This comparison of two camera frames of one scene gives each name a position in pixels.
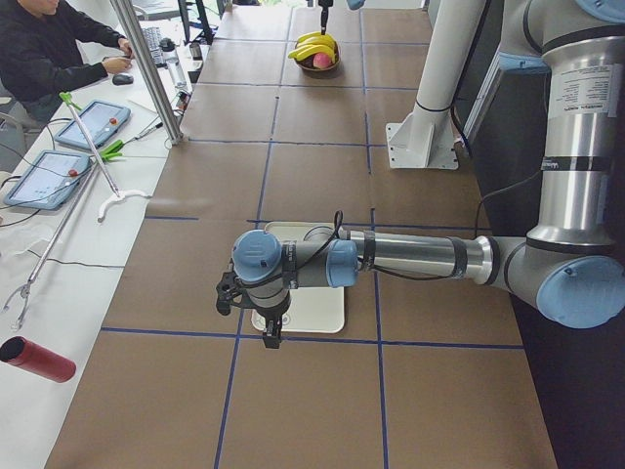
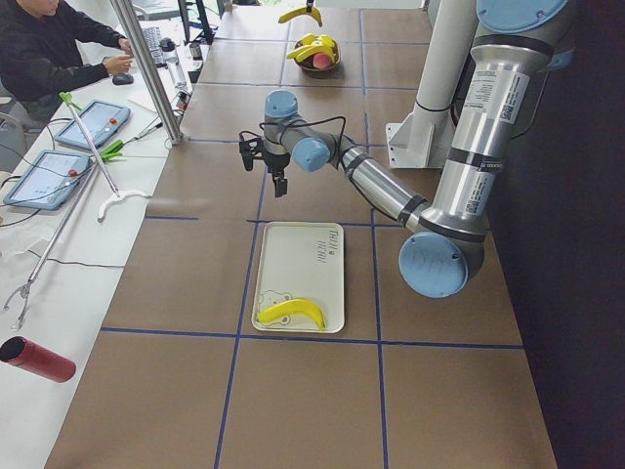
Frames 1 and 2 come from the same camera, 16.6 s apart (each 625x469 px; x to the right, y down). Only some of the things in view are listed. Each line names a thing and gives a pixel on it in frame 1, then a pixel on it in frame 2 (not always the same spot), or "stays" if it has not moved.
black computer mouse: [122, 79] stays
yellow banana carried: [316, 38] to [303, 305]
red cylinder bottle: [37, 360] stays
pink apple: [321, 61] stays
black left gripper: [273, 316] to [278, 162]
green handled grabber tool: [117, 194] stays
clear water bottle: [172, 63] stays
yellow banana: [309, 51] to [313, 12]
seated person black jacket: [40, 59] stays
